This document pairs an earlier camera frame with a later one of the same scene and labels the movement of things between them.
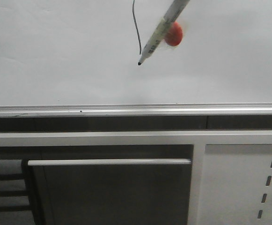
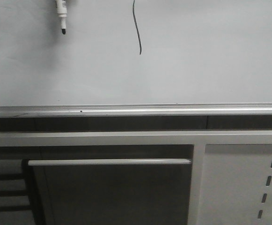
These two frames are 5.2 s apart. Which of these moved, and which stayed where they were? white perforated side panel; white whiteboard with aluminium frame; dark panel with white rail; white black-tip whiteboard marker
Moved: white black-tip whiteboard marker
Stayed: white perforated side panel; white whiteboard with aluminium frame; dark panel with white rail
